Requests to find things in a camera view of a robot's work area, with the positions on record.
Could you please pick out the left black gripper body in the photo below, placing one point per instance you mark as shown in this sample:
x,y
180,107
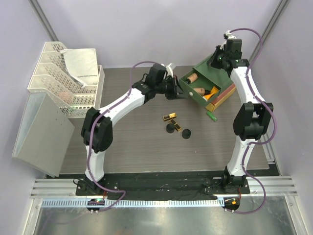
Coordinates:
x,y
170,88

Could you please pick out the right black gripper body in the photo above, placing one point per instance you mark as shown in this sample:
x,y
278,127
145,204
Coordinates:
x,y
218,58

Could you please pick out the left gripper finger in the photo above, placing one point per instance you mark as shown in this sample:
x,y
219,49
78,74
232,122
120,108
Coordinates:
x,y
181,96
177,85

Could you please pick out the green top drawer box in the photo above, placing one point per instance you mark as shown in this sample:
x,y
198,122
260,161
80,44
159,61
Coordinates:
x,y
208,77

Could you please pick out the orange cosmetic tube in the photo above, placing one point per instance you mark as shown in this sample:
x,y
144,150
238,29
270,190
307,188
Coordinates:
x,y
211,93

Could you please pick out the red drawer box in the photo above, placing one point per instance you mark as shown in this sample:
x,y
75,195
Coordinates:
x,y
225,94

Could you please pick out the peach foundation bottle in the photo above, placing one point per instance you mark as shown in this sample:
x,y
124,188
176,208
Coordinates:
x,y
202,91

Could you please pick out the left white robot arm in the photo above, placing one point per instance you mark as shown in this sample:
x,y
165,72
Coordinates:
x,y
97,130

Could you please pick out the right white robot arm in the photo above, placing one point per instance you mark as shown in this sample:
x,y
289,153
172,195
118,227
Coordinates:
x,y
253,117

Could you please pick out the gold black lipstick upper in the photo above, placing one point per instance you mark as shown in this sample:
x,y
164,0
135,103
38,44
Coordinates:
x,y
169,117

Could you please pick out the gold black lipstick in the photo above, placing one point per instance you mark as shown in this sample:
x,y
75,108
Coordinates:
x,y
169,117
176,125

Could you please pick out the gold black lipstick lower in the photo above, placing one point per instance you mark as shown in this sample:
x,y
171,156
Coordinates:
x,y
176,125

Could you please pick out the black round jar left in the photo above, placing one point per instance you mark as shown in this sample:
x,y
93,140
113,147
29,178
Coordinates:
x,y
170,128

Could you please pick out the black round jar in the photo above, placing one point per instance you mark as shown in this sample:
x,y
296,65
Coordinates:
x,y
186,133
170,128

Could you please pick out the yellow bottom drawer box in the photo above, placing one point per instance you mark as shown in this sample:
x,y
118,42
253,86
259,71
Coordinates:
x,y
210,107

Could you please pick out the black round jar right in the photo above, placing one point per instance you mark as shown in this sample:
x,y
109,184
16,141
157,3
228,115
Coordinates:
x,y
186,133

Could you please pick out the white paper booklet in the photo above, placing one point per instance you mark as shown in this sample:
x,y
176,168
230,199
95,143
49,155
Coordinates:
x,y
81,65

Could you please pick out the white mesh file organizer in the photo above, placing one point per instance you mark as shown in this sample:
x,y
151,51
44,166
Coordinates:
x,y
50,77

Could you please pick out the grey metal bookend box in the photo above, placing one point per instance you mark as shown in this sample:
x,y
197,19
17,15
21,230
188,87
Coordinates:
x,y
44,135

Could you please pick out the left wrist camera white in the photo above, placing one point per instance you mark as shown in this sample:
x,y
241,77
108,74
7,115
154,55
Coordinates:
x,y
170,67

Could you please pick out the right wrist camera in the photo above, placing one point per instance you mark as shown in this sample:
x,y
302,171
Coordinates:
x,y
232,46

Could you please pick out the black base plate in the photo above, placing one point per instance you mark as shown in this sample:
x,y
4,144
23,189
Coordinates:
x,y
158,185

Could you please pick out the white slotted cable duct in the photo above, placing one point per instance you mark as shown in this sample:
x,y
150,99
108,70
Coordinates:
x,y
97,203

